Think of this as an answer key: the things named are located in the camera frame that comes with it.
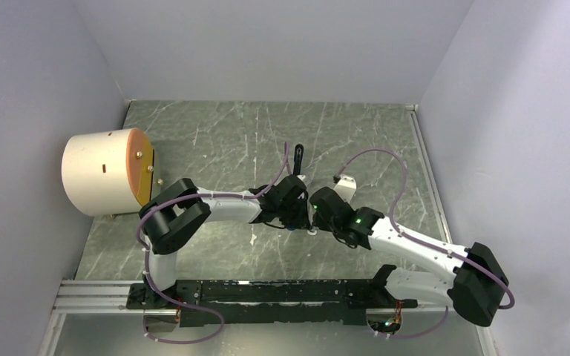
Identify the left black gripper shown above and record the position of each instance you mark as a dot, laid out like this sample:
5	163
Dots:
302	221

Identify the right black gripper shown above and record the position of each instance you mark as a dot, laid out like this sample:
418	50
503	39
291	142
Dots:
318	222

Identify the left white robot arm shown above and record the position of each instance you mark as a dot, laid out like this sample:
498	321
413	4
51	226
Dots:
173	217

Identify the blue stapler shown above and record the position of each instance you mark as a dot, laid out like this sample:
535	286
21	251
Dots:
299	159

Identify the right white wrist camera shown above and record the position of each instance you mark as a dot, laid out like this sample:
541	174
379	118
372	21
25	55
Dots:
345	186

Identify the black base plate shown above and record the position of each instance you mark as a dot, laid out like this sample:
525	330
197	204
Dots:
203	302

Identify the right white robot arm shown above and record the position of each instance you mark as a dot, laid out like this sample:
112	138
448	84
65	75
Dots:
468	279

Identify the cream cylindrical drum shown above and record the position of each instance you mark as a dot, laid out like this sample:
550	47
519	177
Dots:
111	172

